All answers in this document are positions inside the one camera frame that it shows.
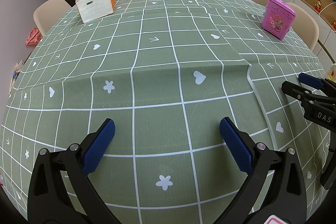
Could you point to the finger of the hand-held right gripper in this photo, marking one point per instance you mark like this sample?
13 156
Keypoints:
295 90
311 81

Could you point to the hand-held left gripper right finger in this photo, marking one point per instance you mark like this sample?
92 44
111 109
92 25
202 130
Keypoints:
236 145

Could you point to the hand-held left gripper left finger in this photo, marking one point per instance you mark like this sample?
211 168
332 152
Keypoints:
101 144

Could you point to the yellow white snack packet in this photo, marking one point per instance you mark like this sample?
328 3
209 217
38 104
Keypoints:
332 71

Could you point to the white sideboard cabinet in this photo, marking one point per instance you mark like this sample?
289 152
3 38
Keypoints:
326 43

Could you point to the small red figurine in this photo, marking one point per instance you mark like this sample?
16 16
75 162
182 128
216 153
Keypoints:
334 24
318 5

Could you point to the pink toy box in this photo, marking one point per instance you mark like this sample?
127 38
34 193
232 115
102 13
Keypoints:
278 18

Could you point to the pink cloth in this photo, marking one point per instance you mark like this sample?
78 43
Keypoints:
33 36

